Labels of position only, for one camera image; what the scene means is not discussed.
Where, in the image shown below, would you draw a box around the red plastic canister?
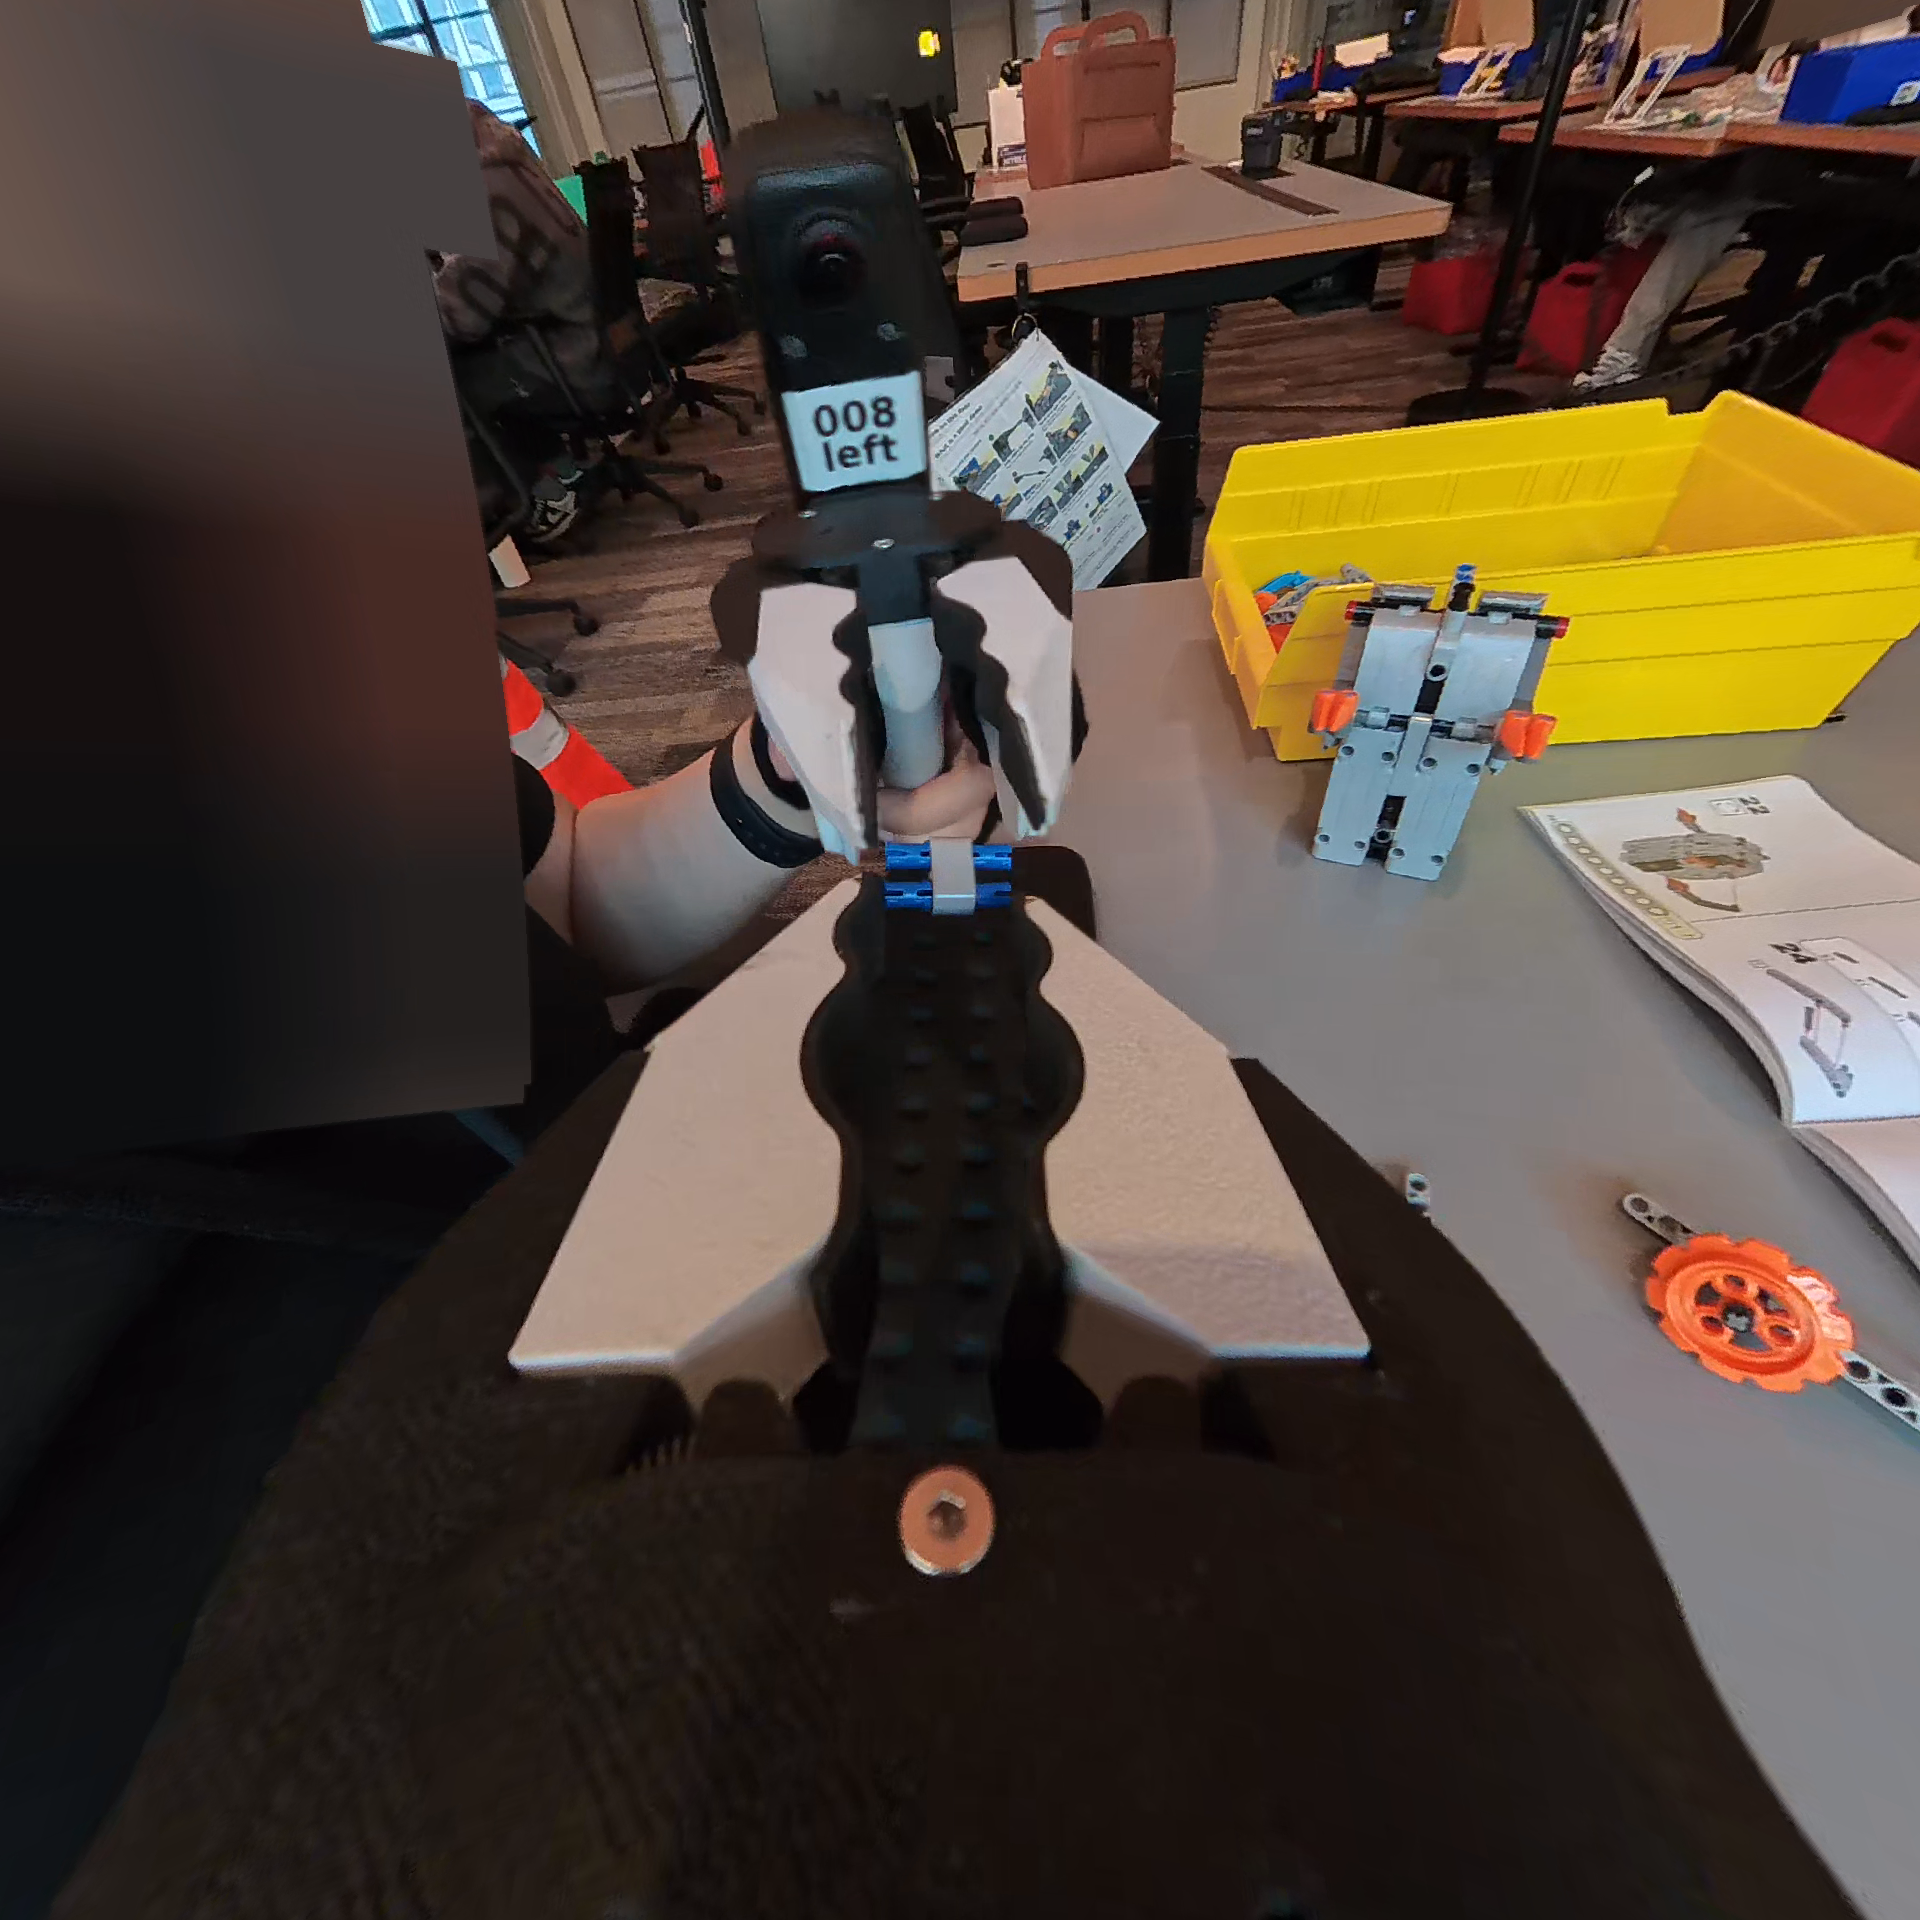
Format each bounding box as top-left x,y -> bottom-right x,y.
1800,317 -> 1920,471
1402,246 -> 1506,336
1515,263 -> 1648,376

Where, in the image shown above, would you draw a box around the yellow plastic bin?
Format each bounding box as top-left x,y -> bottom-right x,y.
1203,394 -> 1920,764

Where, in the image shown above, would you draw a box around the person's left hand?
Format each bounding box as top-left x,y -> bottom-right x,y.
873,754 -> 1009,846

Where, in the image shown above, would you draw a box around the grey desk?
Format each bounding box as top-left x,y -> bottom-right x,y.
1050,575 -> 1920,1920

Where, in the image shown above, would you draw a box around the person's left forearm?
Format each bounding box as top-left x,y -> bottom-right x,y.
567,750 -> 841,991

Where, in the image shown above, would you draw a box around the black wristband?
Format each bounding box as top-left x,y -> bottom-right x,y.
709,728 -> 827,869

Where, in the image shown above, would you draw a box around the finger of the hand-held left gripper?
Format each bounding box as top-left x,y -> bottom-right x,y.
744,574 -> 890,866
945,555 -> 1081,846

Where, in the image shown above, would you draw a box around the black office chair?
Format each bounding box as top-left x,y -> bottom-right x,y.
576,141 -> 769,528

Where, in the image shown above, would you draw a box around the long grey perforated beam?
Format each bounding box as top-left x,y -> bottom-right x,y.
1620,1191 -> 1920,1430

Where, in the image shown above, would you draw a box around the grey orange toy robot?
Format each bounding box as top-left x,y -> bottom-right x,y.
1308,565 -> 1573,883

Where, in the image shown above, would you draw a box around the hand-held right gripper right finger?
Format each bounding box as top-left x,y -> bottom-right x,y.
1009,892 -> 1376,1454

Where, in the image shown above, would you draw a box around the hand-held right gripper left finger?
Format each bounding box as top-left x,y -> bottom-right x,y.
509,870 -> 890,1454

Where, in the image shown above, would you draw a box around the orange reflective vest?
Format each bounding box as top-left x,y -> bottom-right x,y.
498,655 -> 636,812

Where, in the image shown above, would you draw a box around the brown bag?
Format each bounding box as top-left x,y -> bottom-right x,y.
1024,12 -> 1180,191

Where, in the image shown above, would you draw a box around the black perforated panel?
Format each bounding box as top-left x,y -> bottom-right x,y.
816,848 -> 1097,1448

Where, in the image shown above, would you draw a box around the grey connector with blue pins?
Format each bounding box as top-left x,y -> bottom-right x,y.
883,840 -> 1017,919

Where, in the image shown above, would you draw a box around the printed instruction sheet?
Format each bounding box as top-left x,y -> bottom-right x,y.
928,330 -> 1162,589

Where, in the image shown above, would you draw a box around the wood-edged desk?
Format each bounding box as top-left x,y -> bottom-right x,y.
956,157 -> 1453,308

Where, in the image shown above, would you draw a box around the orange toy wheel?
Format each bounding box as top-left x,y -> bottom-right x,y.
1642,1232 -> 1858,1395

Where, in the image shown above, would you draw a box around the open instruction booklet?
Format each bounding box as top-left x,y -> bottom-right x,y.
1517,774 -> 1920,1268

